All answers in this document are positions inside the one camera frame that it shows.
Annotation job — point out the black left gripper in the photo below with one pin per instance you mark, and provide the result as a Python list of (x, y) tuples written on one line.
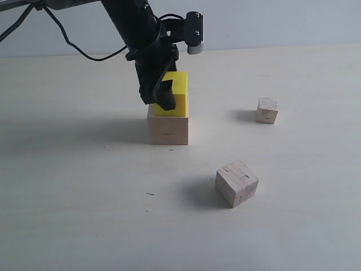
[(151, 64)]

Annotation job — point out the yellow foam cube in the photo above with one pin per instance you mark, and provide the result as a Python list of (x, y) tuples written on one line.
[(180, 94)]

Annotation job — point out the large wooden cube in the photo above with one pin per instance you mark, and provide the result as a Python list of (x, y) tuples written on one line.
[(167, 130)]

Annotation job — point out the medium wooden cube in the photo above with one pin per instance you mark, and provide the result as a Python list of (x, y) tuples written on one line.
[(236, 183)]

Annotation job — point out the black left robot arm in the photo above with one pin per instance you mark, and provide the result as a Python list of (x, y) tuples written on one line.
[(143, 34)]

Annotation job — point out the small wooden cube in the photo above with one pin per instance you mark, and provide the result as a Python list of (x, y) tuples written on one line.
[(267, 111)]

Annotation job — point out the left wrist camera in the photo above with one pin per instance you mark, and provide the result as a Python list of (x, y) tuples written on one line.
[(194, 32)]

